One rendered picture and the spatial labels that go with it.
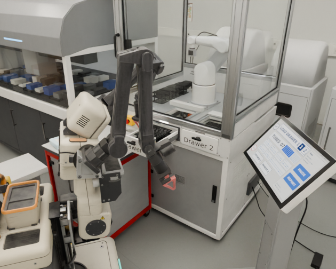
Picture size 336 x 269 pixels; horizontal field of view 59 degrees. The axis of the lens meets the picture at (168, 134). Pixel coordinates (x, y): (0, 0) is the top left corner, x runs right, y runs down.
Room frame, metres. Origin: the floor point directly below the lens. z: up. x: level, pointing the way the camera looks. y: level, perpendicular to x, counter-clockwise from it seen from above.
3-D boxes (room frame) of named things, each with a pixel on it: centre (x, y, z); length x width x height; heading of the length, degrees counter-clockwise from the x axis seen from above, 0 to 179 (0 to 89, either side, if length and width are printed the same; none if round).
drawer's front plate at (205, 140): (1.88, -0.22, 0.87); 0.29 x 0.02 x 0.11; 54
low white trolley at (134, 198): (2.06, 0.54, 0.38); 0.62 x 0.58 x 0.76; 54
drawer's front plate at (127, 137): (1.80, 0.22, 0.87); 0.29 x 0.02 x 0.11; 54
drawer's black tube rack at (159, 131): (1.96, 0.11, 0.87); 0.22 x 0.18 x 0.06; 144
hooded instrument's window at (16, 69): (3.34, 1.22, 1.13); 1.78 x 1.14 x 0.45; 54
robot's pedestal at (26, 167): (1.69, 1.00, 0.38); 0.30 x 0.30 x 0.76; 48
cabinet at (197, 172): (2.42, -0.29, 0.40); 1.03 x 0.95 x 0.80; 54
